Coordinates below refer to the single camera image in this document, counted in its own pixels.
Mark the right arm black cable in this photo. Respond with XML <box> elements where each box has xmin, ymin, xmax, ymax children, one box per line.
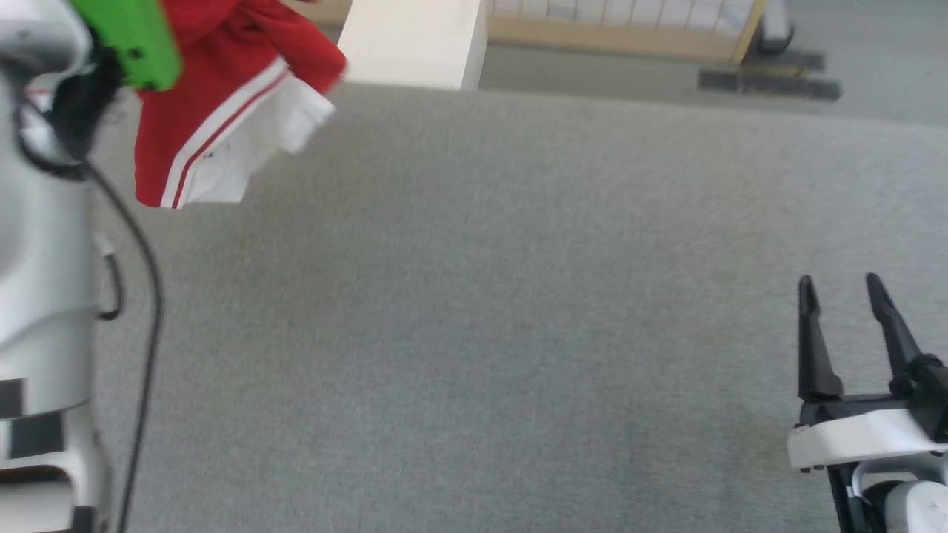
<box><xmin>827</xmin><ymin>463</ymin><xmax>872</xmax><ymax>533</ymax></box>

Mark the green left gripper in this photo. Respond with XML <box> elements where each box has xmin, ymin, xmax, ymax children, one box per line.
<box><xmin>70</xmin><ymin>0</ymin><xmax>183</xmax><ymax>93</ymax></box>

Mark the lemon print wooden framed panel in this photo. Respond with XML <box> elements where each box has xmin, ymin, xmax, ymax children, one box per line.
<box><xmin>285</xmin><ymin>0</ymin><xmax>768</xmax><ymax>66</ymax></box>

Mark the dark panel foot base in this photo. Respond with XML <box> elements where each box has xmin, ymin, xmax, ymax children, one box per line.
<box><xmin>698</xmin><ymin>0</ymin><xmax>843</xmax><ymax>101</ymax></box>

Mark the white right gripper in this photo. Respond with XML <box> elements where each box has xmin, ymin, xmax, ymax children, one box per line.
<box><xmin>787</xmin><ymin>272</ymin><xmax>948</xmax><ymax>472</ymax></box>

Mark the red white garment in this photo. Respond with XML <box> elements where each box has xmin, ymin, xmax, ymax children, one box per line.
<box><xmin>135</xmin><ymin>0</ymin><xmax>347</xmax><ymax>209</ymax></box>

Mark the white box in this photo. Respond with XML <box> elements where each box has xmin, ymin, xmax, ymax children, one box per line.
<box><xmin>337</xmin><ymin>0</ymin><xmax>490</xmax><ymax>91</ymax></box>

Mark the left arm short cable loop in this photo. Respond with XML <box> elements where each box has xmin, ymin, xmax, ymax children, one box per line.
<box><xmin>93</xmin><ymin>235</ymin><xmax>124</xmax><ymax>321</ymax></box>

